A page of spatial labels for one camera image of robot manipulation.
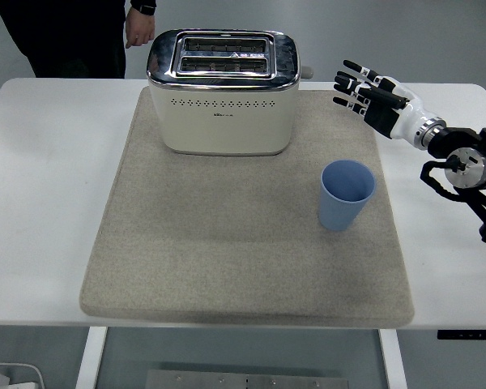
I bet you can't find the person's hand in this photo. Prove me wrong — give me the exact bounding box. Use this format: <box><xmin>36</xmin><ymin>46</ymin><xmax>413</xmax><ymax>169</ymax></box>
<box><xmin>124</xmin><ymin>6</ymin><xmax>157</xmax><ymax>49</ymax></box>

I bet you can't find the black wristwatch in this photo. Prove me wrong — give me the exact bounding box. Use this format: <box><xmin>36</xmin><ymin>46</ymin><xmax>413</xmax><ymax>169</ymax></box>
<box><xmin>130</xmin><ymin>0</ymin><xmax>158</xmax><ymax>16</ymax></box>

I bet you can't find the black table control panel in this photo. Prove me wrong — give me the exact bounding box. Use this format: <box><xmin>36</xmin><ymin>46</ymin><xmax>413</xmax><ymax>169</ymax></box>
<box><xmin>437</xmin><ymin>330</ymin><xmax>486</xmax><ymax>340</ymax></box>

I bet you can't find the blue plastic cup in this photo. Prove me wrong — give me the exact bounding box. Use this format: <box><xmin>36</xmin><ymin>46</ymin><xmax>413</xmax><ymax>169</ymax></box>
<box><xmin>317</xmin><ymin>159</ymin><xmax>377</xmax><ymax>233</ymax></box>

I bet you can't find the cream chrome toaster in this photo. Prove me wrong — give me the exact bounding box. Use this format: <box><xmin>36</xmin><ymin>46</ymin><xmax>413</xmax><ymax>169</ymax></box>
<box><xmin>146</xmin><ymin>28</ymin><xmax>314</xmax><ymax>157</ymax></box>

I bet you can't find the beige felt mat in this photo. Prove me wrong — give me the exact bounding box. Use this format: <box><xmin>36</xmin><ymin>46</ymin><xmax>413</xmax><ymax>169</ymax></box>
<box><xmin>79</xmin><ymin>87</ymin><xmax>416</xmax><ymax>327</ymax></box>

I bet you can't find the white table leg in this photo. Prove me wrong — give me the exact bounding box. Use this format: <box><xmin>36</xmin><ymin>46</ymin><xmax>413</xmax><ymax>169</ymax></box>
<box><xmin>378</xmin><ymin>328</ymin><xmax>408</xmax><ymax>389</ymax></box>
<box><xmin>73</xmin><ymin>326</ymin><xmax>109</xmax><ymax>389</ymax></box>

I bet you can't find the white tray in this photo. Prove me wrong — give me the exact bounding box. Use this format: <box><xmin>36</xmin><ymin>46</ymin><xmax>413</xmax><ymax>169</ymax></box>
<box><xmin>0</xmin><ymin>362</ymin><xmax>46</xmax><ymax>389</ymax></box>

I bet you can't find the person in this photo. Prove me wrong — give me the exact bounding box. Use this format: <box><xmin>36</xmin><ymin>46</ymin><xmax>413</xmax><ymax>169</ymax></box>
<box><xmin>0</xmin><ymin>0</ymin><xmax>127</xmax><ymax>79</ymax></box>

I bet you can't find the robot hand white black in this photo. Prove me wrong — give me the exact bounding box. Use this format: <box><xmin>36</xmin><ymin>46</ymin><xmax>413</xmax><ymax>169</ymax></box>
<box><xmin>332</xmin><ymin>59</ymin><xmax>437</xmax><ymax>143</ymax></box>

